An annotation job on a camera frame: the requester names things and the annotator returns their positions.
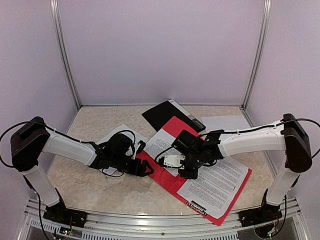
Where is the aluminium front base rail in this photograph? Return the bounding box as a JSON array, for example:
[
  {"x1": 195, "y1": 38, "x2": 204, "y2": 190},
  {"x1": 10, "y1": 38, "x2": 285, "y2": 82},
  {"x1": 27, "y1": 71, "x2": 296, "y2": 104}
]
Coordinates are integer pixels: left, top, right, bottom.
[{"x1": 16, "y1": 198, "x2": 310, "y2": 240}]

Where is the aluminium frame post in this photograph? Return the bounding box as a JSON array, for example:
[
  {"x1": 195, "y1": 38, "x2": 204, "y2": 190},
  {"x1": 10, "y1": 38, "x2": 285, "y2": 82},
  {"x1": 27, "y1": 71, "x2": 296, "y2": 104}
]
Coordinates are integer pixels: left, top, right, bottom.
[
  {"x1": 50, "y1": 0, "x2": 82, "y2": 111},
  {"x1": 241, "y1": 0, "x2": 272, "y2": 111}
]

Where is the black clip file folder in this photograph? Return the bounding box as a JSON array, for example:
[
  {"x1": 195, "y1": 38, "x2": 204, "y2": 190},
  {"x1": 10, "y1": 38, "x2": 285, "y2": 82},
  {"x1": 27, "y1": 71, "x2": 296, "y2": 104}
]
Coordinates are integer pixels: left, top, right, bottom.
[{"x1": 141, "y1": 99, "x2": 206, "y2": 133}]

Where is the red clip file folder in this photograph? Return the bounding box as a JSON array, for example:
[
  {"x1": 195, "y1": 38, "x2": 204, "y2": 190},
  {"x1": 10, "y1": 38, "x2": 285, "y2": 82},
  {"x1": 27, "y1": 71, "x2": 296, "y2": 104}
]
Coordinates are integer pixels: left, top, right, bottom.
[{"x1": 137, "y1": 116, "x2": 252, "y2": 226}]

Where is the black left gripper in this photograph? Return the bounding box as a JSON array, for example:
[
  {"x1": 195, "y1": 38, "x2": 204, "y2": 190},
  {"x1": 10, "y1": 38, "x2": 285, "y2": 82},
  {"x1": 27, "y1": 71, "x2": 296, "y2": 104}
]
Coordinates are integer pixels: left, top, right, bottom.
[{"x1": 110, "y1": 153, "x2": 154, "y2": 177}]

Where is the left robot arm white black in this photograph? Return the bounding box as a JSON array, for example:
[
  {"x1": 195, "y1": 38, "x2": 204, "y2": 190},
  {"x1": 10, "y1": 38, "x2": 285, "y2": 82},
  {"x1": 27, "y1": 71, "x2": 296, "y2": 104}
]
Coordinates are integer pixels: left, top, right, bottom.
[{"x1": 10, "y1": 116, "x2": 154, "y2": 223}]

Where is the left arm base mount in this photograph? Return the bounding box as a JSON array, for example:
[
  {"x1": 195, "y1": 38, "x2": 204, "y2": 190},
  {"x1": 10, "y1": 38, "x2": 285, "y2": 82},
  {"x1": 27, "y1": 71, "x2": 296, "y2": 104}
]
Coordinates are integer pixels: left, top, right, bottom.
[{"x1": 43, "y1": 203, "x2": 88, "y2": 228}]

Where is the metal folder clip bottom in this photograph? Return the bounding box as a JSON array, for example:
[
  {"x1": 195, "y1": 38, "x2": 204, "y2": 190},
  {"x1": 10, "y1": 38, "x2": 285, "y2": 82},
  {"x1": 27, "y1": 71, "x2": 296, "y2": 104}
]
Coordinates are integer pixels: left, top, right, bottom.
[{"x1": 186, "y1": 200, "x2": 208, "y2": 216}]

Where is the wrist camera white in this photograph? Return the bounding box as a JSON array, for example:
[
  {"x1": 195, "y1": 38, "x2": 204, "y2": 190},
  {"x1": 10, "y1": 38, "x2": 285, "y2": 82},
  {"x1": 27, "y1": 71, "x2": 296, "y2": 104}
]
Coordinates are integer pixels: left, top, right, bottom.
[
  {"x1": 134, "y1": 140, "x2": 146, "y2": 155},
  {"x1": 158, "y1": 155, "x2": 186, "y2": 169}
]

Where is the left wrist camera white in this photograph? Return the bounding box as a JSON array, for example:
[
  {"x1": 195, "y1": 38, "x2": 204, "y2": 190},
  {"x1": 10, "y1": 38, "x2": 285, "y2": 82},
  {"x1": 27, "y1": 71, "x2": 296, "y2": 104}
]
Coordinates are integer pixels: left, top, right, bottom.
[{"x1": 134, "y1": 140, "x2": 146, "y2": 155}]

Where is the blank paper sheet left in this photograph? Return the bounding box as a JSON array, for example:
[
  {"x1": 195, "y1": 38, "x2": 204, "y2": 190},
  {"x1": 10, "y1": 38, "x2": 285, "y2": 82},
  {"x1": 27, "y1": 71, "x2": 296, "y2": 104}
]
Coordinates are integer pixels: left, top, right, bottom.
[{"x1": 90, "y1": 124, "x2": 154, "y2": 177}]

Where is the blank white paper sheet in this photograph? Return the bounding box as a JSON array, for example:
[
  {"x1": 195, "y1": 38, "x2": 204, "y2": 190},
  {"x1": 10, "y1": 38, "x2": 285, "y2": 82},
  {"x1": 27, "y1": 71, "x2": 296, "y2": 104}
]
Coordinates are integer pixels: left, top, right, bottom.
[{"x1": 201, "y1": 115, "x2": 250, "y2": 132}]

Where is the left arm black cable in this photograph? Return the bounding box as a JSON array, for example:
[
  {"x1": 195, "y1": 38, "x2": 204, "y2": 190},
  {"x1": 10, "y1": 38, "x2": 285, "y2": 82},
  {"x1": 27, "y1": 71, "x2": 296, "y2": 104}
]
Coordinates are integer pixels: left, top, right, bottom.
[{"x1": 0, "y1": 121, "x2": 51, "y2": 168}]

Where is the aluminium frame post right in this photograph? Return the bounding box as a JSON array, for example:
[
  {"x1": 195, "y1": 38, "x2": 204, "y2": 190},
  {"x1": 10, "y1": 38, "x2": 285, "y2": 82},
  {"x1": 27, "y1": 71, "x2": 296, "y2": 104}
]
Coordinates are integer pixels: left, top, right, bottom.
[{"x1": 241, "y1": 0, "x2": 272, "y2": 111}]

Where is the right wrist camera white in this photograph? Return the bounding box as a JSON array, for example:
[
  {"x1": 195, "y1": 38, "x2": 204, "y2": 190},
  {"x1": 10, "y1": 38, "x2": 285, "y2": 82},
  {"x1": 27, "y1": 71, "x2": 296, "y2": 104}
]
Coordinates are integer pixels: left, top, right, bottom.
[{"x1": 158, "y1": 155, "x2": 186, "y2": 169}]

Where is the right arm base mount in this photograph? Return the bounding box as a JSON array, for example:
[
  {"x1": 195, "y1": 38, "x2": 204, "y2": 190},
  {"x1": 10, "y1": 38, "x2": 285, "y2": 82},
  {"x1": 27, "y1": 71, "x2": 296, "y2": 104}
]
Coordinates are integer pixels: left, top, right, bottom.
[{"x1": 238, "y1": 205, "x2": 283, "y2": 227}]

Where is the aluminium frame post left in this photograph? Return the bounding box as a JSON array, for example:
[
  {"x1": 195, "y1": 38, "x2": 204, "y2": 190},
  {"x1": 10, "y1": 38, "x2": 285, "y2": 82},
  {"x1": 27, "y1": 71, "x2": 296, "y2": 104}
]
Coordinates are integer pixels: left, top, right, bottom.
[{"x1": 50, "y1": 0, "x2": 82, "y2": 111}]

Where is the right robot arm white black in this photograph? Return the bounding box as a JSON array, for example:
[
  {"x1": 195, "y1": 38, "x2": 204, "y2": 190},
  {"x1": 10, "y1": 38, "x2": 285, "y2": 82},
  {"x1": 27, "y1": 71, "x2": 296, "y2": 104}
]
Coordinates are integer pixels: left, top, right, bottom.
[{"x1": 164, "y1": 113, "x2": 314, "y2": 222}]

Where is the aluminium frame rail back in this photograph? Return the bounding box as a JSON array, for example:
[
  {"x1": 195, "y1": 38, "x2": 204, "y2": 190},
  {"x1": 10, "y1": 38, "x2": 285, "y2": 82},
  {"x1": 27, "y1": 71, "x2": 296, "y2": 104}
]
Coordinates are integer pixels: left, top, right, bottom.
[{"x1": 79, "y1": 103, "x2": 245, "y2": 109}]

